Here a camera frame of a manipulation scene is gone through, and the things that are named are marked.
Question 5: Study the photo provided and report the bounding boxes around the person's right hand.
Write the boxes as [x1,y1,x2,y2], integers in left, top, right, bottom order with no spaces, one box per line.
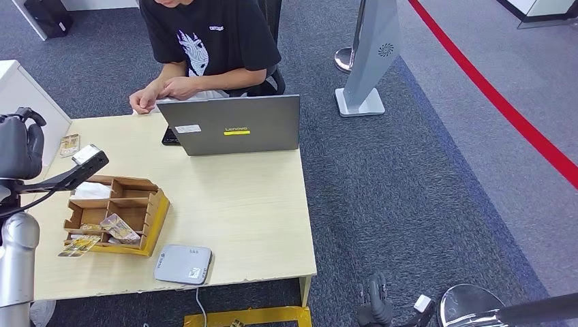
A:
[129,85,161,115]

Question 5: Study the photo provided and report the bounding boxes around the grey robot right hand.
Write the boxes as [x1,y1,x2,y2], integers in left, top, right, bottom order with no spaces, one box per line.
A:
[357,272,394,327]

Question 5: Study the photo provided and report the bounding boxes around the person's left hand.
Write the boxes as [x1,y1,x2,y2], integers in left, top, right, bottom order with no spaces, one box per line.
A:
[159,76,200,101]

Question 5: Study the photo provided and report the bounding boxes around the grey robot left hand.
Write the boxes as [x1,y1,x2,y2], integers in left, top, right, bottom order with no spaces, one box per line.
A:
[0,106,48,181]

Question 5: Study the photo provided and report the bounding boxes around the wooden compartment organizer box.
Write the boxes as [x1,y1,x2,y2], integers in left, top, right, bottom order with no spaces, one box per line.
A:
[63,174,172,258]

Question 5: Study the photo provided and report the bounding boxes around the person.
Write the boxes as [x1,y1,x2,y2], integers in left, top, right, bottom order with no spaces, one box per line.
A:
[128,0,286,115]

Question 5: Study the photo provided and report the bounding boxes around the grey card reader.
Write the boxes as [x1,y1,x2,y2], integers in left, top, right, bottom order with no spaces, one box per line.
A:
[153,244,213,286]

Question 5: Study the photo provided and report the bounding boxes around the white cabinet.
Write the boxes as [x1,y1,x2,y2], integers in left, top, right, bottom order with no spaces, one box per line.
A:
[0,59,72,168]

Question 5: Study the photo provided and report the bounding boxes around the white desk leg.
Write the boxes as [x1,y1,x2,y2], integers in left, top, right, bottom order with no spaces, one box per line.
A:
[299,276,314,309]

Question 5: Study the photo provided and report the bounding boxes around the grey laptop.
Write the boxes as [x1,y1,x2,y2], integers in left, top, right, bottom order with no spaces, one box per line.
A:
[156,95,301,157]

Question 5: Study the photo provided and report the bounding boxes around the black office chair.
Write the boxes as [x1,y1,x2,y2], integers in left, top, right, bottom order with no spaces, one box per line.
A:
[228,0,286,98]

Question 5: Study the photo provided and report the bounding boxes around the white furniture panel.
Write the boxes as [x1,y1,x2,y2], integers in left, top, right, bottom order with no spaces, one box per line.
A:
[61,0,138,11]

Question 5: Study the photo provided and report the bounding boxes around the yellow floor tape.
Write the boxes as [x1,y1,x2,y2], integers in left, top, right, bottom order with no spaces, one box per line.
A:
[183,306,314,327]

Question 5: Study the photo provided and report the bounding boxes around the black bag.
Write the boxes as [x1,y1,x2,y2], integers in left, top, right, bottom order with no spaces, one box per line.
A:
[23,0,74,40]

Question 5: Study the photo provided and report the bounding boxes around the grey shoe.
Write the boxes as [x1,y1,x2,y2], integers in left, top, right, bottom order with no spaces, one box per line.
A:
[35,300,57,327]

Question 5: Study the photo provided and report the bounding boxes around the grey kiosk stand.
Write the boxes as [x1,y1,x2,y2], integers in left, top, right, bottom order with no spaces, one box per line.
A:
[335,0,402,119]

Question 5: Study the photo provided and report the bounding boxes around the red floor tape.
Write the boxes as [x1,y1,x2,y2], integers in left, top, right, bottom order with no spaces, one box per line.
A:
[408,0,578,191]

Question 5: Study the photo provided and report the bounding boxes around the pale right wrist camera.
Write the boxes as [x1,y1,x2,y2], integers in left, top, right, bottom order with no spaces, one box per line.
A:
[413,294,433,315]

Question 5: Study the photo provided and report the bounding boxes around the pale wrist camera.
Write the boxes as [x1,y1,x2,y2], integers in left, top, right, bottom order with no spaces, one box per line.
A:
[413,294,433,315]
[71,144,101,166]

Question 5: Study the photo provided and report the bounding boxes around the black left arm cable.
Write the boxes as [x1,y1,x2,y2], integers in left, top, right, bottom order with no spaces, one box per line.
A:
[0,189,59,220]

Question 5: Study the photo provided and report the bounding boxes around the black left camera bracket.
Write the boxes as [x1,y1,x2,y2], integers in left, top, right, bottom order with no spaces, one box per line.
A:
[13,150,110,195]

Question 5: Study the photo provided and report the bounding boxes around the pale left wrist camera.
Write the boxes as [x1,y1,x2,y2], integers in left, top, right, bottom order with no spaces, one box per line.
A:
[71,144,101,166]

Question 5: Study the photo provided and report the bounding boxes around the white furniture post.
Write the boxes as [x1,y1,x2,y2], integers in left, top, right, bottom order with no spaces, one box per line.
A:
[11,0,48,42]

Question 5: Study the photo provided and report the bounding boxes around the white card reader cable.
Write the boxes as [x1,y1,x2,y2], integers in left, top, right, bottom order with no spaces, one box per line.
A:
[195,287,208,327]

